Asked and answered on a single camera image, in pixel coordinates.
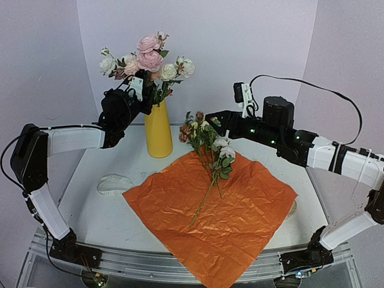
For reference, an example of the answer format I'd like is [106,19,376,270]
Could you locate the pink rose stem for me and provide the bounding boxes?
[137,31,171,105]

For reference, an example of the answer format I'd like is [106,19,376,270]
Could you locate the cream printed ribbon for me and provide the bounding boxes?
[97,174,135,196]

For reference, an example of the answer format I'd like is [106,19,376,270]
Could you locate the orange yellow wrapping paper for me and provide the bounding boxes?
[121,149,299,288]

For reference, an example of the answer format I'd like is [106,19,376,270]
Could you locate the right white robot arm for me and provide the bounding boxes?
[206,97,383,278]

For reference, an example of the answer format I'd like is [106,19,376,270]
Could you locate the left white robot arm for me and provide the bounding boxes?
[1,74,155,268]

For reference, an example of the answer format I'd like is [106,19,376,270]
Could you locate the yellow ceramic vase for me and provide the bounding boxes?
[145,100,173,158]

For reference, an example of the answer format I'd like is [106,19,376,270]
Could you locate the white and pink flowers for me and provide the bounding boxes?
[98,47,196,105]

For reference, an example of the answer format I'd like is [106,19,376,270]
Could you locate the loose bouquet flower stems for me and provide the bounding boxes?
[179,112,236,226]

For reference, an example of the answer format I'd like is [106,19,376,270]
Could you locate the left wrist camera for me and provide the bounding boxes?
[130,76,144,101]

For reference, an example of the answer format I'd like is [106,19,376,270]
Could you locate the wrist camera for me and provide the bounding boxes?
[233,82,258,118]
[130,76,144,101]

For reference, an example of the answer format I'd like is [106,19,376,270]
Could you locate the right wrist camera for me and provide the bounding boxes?
[233,82,258,118]

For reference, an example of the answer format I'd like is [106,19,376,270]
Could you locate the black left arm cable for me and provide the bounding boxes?
[0,136,25,193]

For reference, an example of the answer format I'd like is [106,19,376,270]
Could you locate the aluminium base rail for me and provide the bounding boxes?
[17,230,362,287]

